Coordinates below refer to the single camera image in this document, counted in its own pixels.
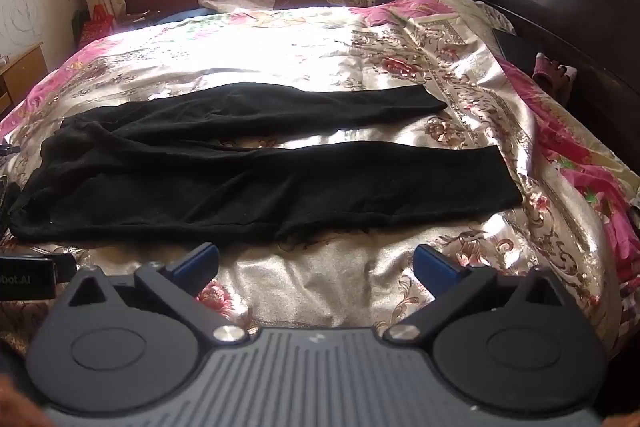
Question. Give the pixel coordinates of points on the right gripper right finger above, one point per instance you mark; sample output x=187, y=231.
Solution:
x=512, y=343

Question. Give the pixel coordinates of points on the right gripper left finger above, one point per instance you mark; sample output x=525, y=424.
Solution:
x=116, y=344

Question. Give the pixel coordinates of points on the black pants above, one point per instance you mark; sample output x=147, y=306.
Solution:
x=175, y=168

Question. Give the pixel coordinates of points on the floral satin bedspread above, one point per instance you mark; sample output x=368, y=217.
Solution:
x=576, y=194

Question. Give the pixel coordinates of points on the wooden bedside cabinet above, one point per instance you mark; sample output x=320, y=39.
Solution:
x=19, y=76

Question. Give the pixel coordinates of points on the red bag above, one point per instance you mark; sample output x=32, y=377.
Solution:
x=100, y=25

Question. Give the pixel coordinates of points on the pink knitted glove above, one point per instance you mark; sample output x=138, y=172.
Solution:
x=554, y=78

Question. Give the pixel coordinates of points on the white pillow on bench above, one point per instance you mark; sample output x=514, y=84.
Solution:
x=232, y=6

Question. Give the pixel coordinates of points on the dark wooden headboard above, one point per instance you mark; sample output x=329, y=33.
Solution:
x=600, y=39

